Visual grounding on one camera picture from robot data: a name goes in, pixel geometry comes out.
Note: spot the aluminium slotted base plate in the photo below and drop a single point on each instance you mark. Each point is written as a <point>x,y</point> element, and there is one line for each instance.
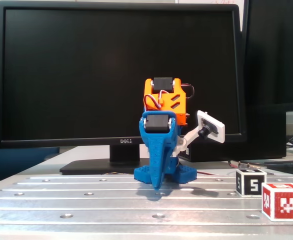
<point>86,207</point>

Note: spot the small dark circuit board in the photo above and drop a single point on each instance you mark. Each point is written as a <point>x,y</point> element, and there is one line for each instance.
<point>250,164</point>

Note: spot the red cube with white pattern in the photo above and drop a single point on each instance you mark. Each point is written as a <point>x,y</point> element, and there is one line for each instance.
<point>286,205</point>

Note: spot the black Dell monitor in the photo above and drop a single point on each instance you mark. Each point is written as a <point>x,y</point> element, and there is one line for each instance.
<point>61,75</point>

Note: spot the blue gripper, black servo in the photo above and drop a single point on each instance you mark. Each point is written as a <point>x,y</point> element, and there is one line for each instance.
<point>157,124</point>

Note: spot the white-mounted wrist camera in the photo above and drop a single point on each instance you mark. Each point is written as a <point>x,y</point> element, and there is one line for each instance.
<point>212,126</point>

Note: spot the black cube with white 5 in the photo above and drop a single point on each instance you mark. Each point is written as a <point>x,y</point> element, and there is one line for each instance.
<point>254,186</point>

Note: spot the black monitor without logo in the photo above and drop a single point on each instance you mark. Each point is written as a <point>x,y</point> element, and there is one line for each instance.
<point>276,50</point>

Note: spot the blue and orange robot arm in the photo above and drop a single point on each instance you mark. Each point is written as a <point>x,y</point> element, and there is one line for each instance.
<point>171,100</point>

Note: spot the black flat stand base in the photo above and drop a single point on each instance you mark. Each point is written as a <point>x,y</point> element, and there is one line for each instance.
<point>289,168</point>

